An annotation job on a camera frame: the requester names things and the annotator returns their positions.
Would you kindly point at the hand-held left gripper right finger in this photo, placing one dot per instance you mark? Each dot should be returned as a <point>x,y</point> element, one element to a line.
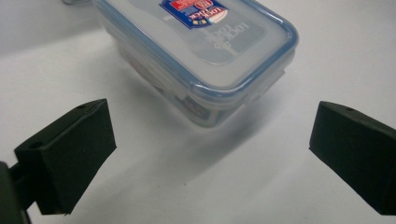
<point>355,149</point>

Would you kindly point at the clear plastic food container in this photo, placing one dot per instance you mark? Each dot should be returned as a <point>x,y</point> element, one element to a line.
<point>174,84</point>

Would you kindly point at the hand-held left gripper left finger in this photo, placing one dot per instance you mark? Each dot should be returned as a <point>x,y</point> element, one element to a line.
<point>68,155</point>

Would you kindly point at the clear lid with blue seal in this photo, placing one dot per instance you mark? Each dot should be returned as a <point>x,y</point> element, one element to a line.
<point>199,46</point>

